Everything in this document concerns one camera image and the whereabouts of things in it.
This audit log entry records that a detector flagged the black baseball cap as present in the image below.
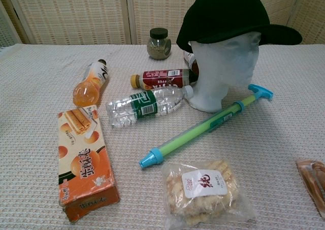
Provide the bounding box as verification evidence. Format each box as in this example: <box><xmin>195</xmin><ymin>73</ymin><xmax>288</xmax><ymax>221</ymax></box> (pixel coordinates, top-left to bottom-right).
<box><xmin>176</xmin><ymin>0</ymin><xmax>303</xmax><ymax>53</ymax></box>

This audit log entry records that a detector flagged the white foam mannequin head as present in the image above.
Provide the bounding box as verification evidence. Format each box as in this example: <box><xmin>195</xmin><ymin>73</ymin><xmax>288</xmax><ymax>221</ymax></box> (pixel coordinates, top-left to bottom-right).
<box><xmin>187</xmin><ymin>31</ymin><xmax>262</xmax><ymax>113</ymax></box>

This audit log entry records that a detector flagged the clear green label water bottle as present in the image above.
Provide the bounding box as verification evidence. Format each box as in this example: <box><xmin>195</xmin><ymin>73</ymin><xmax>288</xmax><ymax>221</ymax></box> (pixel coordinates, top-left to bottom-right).
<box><xmin>105</xmin><ymin>84</ymin><xmax>195</xmax><ymax>128</ymax></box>

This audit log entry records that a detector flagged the red label drink bottle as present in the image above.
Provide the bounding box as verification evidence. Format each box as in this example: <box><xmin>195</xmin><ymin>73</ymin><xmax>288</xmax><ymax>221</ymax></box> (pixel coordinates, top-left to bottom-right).
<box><xmin>130</xmin><ymin>68</ymin><xmax>201</xmax><ymax>90</ymax></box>

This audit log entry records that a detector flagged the green blue water pump toy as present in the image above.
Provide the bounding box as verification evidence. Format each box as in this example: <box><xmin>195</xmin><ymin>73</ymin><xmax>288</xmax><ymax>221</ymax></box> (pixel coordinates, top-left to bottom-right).
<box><xmin>139</xmin><ymin>84</ymin><xmax>274</xmax><ymax>169</ymax></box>

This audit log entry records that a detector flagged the white bottle with yellow cap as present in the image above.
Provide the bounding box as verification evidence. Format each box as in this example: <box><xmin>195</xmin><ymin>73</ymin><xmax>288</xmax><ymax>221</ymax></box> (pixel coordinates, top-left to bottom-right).
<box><xmin>183</xmin><ymin>50</ymin><xmax>200</xmax><ymax>76</ymax></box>

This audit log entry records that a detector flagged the glass jar with black lid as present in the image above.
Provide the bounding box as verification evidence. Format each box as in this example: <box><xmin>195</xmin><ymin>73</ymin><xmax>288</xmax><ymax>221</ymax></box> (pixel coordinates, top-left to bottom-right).
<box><xmin>146</xmin><ymin>28</ymin><xmax>172</xmax><ymax>60</ymax></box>

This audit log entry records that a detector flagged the orange juice bottle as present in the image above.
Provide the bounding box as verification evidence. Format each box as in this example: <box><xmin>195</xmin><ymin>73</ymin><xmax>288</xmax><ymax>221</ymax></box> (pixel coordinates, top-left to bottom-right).
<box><xmin>72</xmin><ymin>59</ymin><xmax>110</xmax><ymax>107</ymax></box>

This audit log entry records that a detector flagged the clear bag of cookies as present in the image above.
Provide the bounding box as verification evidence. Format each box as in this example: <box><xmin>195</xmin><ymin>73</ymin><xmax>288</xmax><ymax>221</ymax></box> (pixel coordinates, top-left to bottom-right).
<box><xmin>161</xmin><ymin>158</ymin><xmax>257</xmax><ymax>230</ymax></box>

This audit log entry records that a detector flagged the orange egg roll box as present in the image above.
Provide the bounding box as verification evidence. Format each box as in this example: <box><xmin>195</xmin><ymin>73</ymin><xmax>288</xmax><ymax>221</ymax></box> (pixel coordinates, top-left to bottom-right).
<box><xmin>57</xmin><ymin>104</ymin><xmax>121</xmax><ymax>223</ymax></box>

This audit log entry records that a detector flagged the white woven table cloth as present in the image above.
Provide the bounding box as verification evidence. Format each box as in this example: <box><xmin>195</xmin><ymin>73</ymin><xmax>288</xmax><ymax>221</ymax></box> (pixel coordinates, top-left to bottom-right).
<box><xmin>0</xmin><ymin>43</ymin><xmax>325</xmax><ymax>230</ymax></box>

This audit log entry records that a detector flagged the beige woven folding screen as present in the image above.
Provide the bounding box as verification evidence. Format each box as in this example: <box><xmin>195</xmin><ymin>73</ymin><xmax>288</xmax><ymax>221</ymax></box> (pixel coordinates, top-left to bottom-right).
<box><xmin>0</xmin><ymin>0</ymin><xmax>325</xmax><ymax>48</ymax></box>

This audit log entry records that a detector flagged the orange sauce pouch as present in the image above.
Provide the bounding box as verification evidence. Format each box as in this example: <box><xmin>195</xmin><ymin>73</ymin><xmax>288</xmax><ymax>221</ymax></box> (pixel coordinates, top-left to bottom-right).
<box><xmin>296</xmin><ymin>158</ymin><xmax>325</xmax><ymax>212</ymax></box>

